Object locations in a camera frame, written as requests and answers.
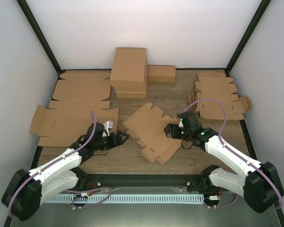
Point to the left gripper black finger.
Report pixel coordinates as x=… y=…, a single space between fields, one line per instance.
x=120 y=141
x=122 y=135

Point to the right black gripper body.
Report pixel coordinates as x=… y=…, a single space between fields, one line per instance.
x=186 y=135

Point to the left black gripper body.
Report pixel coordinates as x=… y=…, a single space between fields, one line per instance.
x=107 y=145

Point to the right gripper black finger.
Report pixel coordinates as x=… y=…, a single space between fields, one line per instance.
x=170 y=135
x=169 y=129

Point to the small cardboard box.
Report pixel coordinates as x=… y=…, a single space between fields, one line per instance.
x=147 y=125
x=161 y=73

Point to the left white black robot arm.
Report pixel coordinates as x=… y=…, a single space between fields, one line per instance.
x=28 y=190

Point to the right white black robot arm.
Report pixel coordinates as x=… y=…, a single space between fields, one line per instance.
x=257 y=183

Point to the small folded cardboard box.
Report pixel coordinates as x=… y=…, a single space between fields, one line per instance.
x=161 y=73

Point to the large folded cardboard box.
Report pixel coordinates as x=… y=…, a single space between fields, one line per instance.
x=129 y=71

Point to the stack of small cardboard blanks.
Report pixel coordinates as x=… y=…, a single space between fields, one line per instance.
x=216 y=85

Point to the large flat cardboard blank front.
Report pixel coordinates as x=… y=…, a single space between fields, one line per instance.
x=61 y=127

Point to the large flat cardboard blank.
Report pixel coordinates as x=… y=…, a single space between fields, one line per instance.
x=61 y=127
x=82 y=90

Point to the large flat cardboard blank back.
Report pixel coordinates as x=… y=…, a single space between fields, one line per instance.
x=82 y=90

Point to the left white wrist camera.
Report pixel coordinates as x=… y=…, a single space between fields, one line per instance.
x=107 y=127

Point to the black aluminium frame rail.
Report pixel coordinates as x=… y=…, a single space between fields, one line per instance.
x=124 y=180

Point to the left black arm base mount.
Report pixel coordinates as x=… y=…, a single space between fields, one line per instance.
x=86 y=181

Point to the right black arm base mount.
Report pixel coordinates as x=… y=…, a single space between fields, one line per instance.
x=201 y=183

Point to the light blue slotted cable duct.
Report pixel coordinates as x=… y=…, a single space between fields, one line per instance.
x=130 y=199

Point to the right black frame post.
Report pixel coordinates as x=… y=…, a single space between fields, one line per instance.
x=247 y=34

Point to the black frame post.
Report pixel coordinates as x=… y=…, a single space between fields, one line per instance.
x=247 y=34
x=39 y=34

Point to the left black frame post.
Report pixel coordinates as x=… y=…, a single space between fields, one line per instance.
x=39 y=34

